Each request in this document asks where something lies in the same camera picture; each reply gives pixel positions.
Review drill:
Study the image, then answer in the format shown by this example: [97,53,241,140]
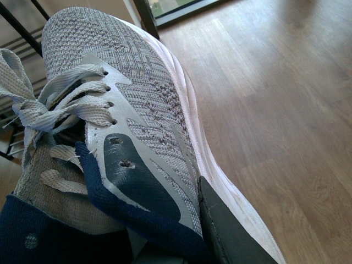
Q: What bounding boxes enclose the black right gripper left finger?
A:
[129,228,212,264]

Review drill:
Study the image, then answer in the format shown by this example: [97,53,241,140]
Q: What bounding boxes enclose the black metal shoe rack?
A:
[1,1,50,162]

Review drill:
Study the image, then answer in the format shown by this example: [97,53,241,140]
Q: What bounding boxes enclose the right dark window frame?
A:
[133,0,230,40]

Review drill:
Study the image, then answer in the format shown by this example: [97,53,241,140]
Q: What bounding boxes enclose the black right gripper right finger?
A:
[198,176,277,263]

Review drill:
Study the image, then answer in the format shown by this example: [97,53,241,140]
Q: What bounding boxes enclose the grey knit sneaker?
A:
[1,7,285,263]

